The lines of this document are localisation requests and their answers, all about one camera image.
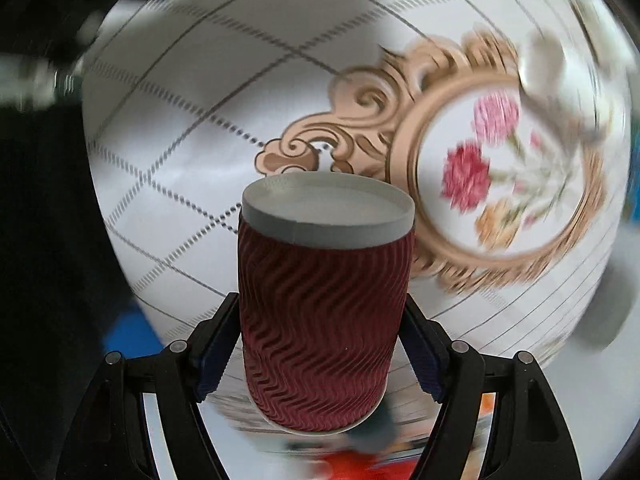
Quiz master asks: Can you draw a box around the white blurry object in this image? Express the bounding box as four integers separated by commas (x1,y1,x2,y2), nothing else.
518,24,603,137

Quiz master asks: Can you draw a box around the red orange object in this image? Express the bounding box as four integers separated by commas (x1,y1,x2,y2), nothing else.
318,450,423,480

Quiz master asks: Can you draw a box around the white floral tablecloth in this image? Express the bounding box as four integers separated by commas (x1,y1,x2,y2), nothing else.
81,0,632,377

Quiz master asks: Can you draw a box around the dark red ribbed cup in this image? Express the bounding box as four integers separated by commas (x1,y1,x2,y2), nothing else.
237,170,416,436

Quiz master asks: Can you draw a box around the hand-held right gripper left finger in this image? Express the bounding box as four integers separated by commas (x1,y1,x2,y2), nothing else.
57,291,247,480

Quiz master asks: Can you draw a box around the blue object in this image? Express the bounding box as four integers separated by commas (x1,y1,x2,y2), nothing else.
106,305,167,360

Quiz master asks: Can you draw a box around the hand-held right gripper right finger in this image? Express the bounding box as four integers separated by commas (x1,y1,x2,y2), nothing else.
398,298,584,480

